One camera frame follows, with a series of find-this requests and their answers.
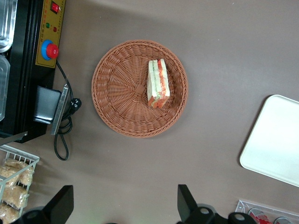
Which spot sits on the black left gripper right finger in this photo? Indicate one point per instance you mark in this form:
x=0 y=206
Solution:
x=187 y=205

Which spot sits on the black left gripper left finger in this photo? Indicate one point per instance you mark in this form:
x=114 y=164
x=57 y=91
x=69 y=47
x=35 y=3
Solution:
x=58 y=210

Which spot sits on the triangular layered sandwich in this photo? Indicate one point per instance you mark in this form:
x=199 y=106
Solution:
x=157 y=84

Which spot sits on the beige plastic tray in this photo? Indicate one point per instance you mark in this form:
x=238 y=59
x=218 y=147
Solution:
x=273 y=140

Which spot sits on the round brown wicker basket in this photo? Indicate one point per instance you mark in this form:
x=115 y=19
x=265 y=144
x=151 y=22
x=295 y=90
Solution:
x=116 y=93

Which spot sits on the bagged rice cracker snack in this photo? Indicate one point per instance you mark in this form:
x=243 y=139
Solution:
x=8 y=213
x=8 y=175
x=14 y=196

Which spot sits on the wrapped bread snacks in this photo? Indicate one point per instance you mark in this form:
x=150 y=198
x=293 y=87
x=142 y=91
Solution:
x=23 y=172

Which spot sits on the clear acrylic bottle rack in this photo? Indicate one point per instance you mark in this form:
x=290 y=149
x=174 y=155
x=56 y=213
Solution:
x=243 y=205

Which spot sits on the aluminium foil container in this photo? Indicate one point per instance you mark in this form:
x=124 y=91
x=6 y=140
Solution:
x=3 y=88
x=7 y=23

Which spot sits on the black sealing machine yellow panel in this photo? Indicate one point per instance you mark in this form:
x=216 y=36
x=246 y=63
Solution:
x=25 y=70

